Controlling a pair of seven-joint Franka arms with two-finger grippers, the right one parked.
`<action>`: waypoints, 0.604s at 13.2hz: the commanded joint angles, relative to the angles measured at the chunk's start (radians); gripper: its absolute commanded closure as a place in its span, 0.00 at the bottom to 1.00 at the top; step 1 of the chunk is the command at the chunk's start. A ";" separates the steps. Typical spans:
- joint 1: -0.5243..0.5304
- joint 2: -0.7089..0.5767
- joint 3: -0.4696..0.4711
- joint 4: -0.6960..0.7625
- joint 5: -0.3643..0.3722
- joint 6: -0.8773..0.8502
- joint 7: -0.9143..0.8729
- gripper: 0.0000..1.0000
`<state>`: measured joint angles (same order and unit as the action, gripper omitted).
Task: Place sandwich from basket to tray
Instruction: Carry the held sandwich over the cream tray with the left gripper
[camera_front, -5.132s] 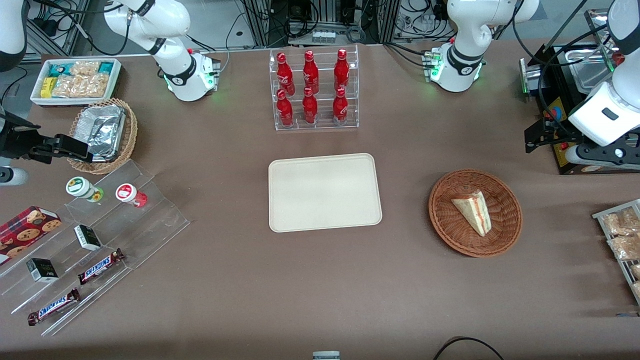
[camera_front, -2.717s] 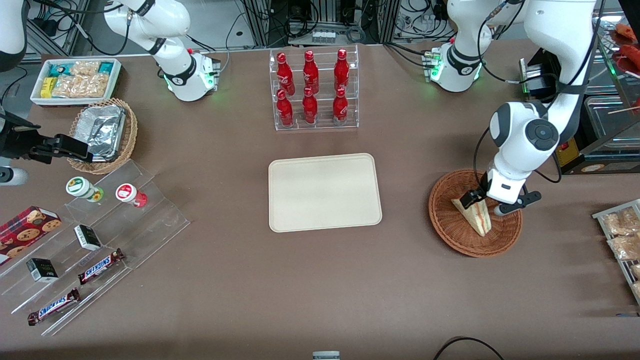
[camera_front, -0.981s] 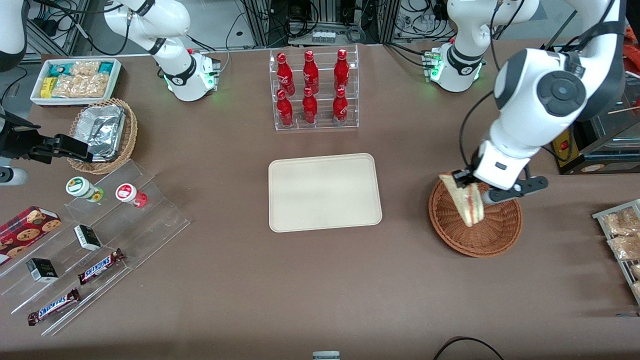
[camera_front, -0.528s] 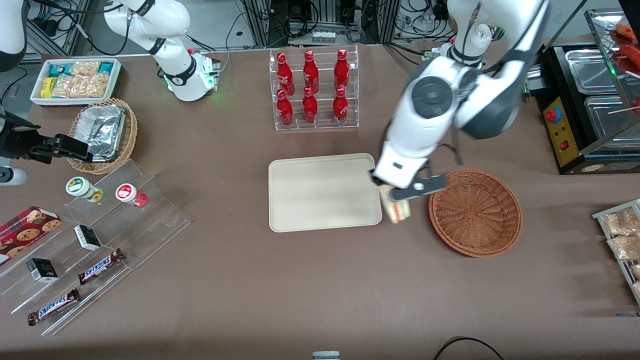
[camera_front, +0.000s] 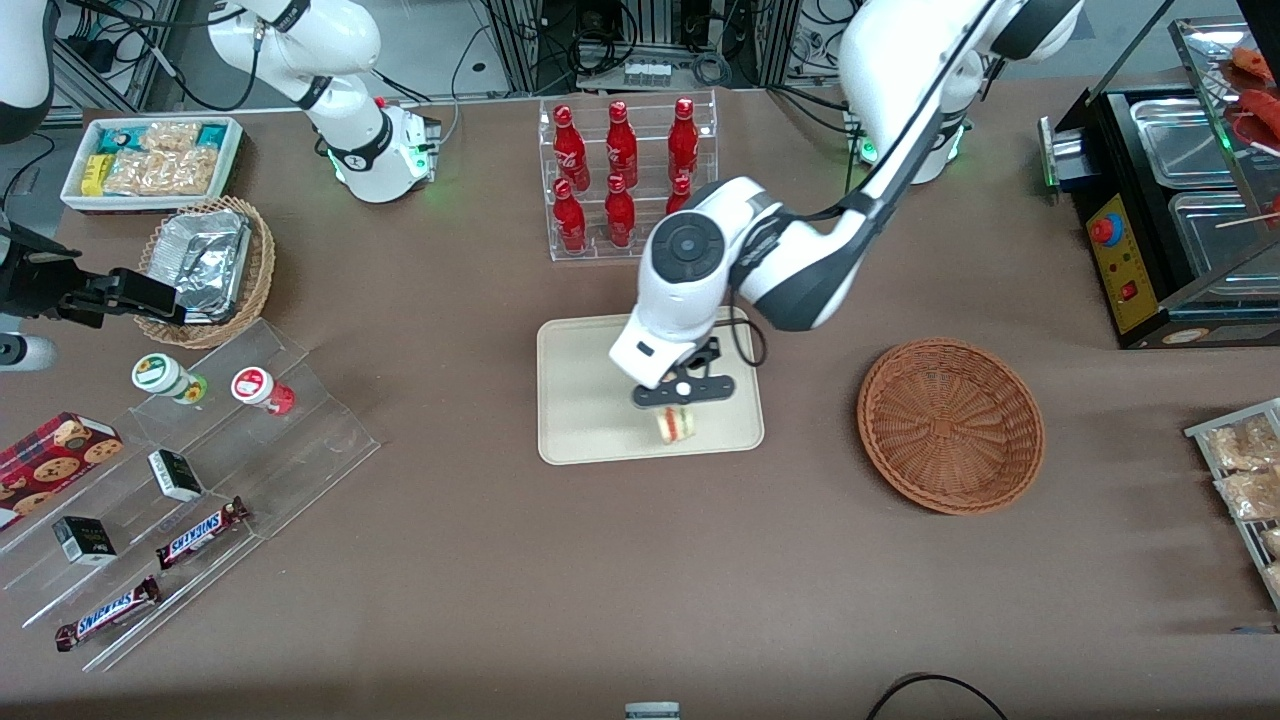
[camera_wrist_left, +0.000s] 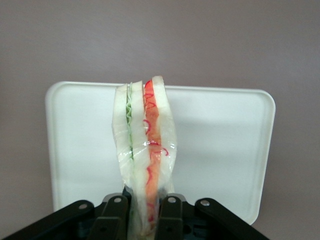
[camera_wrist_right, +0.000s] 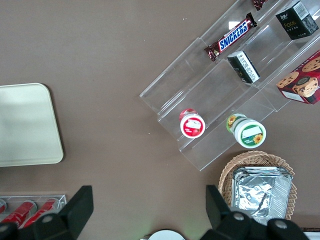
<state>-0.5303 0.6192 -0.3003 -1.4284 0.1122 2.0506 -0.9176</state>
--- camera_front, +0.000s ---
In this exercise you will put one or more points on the black food warmer machine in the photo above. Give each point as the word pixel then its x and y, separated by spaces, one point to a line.
pixel 1125 270

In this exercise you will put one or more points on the tray of packaged snacks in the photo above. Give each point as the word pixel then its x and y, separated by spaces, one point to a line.
pixel 1200 432

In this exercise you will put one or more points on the small clear cracker bag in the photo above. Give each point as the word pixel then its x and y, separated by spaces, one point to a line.
pixel 170 135

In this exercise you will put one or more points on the red sausage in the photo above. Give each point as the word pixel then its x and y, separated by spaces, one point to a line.
pixel 1262 115
pixel 1255 64

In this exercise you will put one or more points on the large clear cracker bag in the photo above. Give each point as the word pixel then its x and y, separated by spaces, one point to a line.
pixel 160 172

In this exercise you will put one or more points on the triangular sandwich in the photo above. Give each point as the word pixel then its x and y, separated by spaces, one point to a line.
pixel 676 425

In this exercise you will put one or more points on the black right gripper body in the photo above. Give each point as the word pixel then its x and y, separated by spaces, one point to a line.
pixel 38 286

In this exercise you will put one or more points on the yellow snack packet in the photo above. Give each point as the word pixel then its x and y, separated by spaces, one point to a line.
pixel 94 175

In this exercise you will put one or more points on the clear bag of pastries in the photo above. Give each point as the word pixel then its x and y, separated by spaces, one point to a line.
pixel 1240 445
pixel 1250 495
pixel 1271 542

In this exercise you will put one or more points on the grey white device edge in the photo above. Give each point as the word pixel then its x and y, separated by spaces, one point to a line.
pixel 652 711

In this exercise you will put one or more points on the tan wicker basket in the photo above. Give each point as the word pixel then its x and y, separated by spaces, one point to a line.
pixel 262 260

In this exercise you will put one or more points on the aluminium equipment rack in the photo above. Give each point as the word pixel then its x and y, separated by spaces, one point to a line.
pixel 640 30

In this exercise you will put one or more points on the steel warmer pan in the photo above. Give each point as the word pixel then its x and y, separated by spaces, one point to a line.
pixel 1180 140
pixel 1215 245

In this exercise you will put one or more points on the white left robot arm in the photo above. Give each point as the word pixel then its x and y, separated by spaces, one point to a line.
pixel 690 290

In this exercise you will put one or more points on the Snickers chocolate bar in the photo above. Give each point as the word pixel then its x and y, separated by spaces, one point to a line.
pixel 200 533
pixel 108 614

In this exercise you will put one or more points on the small black carton box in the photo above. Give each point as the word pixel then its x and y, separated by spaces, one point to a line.
pixel 85 541
pixel 176 476

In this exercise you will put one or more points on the green lid sunflower jar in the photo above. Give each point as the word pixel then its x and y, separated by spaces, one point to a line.
pixel 160 373

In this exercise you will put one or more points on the clear acrylic bottle rack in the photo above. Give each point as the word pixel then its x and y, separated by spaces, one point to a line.
pixel 600 253

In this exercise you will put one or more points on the brown round wicker basket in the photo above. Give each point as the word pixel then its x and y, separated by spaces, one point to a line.
pixel 950 425

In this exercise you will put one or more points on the red chocolate cookie box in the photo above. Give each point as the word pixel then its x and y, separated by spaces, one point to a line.
pixel 55 460

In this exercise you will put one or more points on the teal snack packet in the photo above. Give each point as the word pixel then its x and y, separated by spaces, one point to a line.
pixel 116 140
pixel 212 135

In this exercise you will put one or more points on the stacked aluminium foil trays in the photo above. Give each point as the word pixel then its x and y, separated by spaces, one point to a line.
pixel 205 255

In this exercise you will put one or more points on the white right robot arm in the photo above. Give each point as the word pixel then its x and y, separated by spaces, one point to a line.
pixel 370 170

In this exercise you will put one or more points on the red cola bottle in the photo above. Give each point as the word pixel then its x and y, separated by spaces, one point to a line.
pixel 679 195
pixel 620 220
pixel 572 155
pixel 621 150
pixel 683 145
pixel 570 225

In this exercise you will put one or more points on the beige plastic tray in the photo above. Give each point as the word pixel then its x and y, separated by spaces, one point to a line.
pixel 590 400

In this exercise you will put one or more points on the red lid strawberry jar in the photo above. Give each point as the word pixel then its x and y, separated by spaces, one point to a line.
pixel 255 385

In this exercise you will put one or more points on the grey power strip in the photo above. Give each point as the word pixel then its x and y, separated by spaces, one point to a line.
pixel 648 74

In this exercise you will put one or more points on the white rectangular snack bin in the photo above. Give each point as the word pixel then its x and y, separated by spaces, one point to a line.
pixel 72 195

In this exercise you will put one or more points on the clear acrylic stepped display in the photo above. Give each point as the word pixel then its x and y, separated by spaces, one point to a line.
pixel 300 440

